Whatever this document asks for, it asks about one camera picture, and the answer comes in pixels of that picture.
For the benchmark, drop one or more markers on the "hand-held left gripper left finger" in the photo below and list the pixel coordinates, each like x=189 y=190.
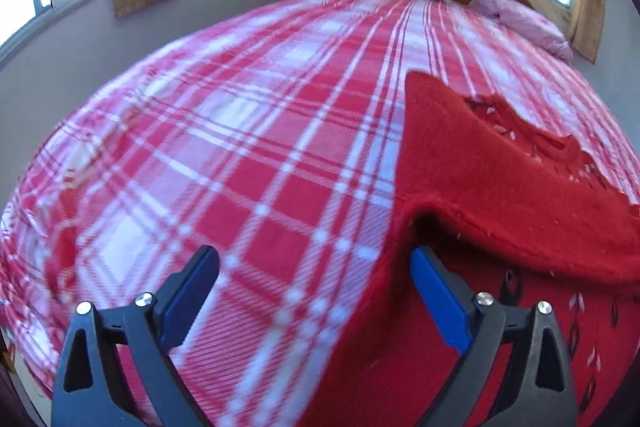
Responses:
x=187 y=302

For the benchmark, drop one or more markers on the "pink crumpled pillow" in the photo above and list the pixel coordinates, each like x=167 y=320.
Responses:
x=525 y=22

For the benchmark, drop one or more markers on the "red knit sweater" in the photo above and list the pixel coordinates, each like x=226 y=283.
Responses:
x=475 y=177

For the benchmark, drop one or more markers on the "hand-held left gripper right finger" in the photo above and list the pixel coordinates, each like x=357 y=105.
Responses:
x=442 y=302

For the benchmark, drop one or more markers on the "red plaid bedsheet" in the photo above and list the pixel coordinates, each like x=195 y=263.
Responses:
x=240 y=132

